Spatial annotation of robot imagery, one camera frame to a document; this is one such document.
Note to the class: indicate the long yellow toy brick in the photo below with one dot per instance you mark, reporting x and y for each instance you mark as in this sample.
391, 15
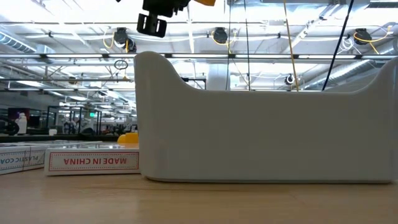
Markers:
205, 2

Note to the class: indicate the white plastic bin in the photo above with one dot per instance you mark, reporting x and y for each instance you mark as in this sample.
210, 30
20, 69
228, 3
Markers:
248, 137

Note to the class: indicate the blue-printed playing card box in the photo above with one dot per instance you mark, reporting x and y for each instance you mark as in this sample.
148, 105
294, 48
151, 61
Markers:
18, 160

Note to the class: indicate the white building column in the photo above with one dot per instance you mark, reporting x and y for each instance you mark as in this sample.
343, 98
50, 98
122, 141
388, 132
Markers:
217, 77

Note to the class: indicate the short yellow toy brick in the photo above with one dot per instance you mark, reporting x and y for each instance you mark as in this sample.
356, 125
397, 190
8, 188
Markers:
130, 138

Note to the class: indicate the red-printed playing card box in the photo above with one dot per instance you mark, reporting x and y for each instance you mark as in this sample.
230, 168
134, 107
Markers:
93, 161

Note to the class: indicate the dark monitor screen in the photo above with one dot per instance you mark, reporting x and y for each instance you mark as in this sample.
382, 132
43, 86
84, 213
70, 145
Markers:
14, 112

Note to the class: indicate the white plastic bottle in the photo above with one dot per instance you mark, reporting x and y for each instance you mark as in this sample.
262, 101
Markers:
21, 124

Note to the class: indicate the black rack frame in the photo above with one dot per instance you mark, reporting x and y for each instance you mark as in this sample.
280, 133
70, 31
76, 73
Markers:
47, 119

